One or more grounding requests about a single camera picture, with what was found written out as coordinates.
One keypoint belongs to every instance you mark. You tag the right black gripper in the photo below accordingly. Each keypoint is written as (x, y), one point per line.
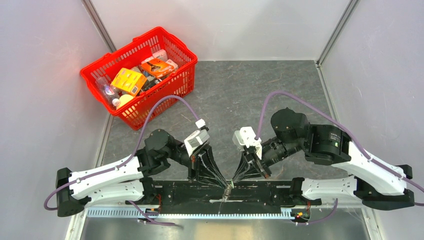
(246, 170)

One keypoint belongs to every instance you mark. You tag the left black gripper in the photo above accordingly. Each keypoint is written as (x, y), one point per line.
(206, 171)

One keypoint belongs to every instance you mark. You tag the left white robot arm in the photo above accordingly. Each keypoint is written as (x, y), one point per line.
(130, 179)

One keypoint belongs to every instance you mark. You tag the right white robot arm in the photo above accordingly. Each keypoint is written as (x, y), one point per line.
(377, 184)

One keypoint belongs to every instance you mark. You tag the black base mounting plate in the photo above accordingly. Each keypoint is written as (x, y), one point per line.
(247, 197)

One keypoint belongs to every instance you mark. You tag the yellow round ball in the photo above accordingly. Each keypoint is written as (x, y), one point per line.
(124, 99)

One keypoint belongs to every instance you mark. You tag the yellow orange carton box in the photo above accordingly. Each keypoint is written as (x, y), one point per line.
(129, 81)

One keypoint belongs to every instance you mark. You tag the red plastic shopping basket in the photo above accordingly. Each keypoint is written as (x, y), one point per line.
(180, 83)

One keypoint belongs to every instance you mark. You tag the clear plastic bottle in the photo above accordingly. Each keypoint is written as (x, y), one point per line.
(108, 92)

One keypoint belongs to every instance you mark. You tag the white small box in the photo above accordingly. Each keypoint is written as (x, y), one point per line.
(160, 54)

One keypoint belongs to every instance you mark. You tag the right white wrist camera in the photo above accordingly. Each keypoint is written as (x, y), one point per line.
(245, 139)

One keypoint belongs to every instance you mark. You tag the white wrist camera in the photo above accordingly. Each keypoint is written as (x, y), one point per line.
(195, 140)
(245, 139)

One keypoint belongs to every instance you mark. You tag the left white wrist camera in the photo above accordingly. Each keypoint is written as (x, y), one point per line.
(195, 140)

